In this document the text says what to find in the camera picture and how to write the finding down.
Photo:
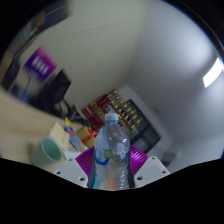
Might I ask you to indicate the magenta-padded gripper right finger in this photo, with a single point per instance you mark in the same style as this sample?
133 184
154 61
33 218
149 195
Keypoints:
139 159

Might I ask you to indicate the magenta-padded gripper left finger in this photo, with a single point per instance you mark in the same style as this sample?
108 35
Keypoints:
85 161

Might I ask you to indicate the clear plastic water bottle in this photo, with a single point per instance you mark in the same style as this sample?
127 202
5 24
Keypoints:
112 156

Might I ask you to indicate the yellow gift box red ribbon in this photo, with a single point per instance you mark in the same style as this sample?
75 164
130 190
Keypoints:
85 136

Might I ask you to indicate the black framed glass door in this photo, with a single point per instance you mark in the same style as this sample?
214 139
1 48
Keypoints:
148 133

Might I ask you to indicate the blue red picture book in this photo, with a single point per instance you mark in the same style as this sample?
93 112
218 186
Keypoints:
74 135

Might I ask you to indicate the pale yellow notepad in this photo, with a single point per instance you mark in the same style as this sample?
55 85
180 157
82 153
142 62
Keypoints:
60 135

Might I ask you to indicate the pale green ribbed cup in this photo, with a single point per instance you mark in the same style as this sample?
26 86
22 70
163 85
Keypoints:
46 154

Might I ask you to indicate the wooden shelf unit with trophies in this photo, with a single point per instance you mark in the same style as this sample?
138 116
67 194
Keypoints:
106 110

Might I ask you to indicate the black mesh office chair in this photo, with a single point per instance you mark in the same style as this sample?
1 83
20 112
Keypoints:
57 88

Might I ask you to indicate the purple sign board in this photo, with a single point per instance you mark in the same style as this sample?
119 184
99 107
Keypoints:
40 63

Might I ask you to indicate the long ceiling light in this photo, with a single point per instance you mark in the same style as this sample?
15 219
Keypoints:
212 72

